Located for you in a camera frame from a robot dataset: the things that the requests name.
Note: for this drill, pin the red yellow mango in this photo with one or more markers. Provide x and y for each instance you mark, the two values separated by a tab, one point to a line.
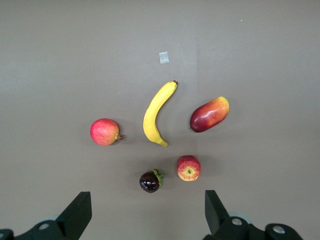
208	115

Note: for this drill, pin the yellow banana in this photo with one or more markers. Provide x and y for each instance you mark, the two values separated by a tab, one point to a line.
152	117

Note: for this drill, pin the red yellow apple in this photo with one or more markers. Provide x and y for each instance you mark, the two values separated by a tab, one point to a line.
188	167

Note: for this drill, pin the small clear tape piece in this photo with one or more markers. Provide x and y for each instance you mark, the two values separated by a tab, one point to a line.
164	57

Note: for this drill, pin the red apple right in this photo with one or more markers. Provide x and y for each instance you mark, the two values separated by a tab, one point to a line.
103	132

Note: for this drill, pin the dark purple mangosteen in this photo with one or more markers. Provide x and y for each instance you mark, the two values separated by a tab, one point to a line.
148	182

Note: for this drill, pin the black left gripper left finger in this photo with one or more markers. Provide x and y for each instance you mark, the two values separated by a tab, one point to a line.
72	220

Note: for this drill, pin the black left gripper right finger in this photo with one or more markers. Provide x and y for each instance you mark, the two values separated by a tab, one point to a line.
216	215

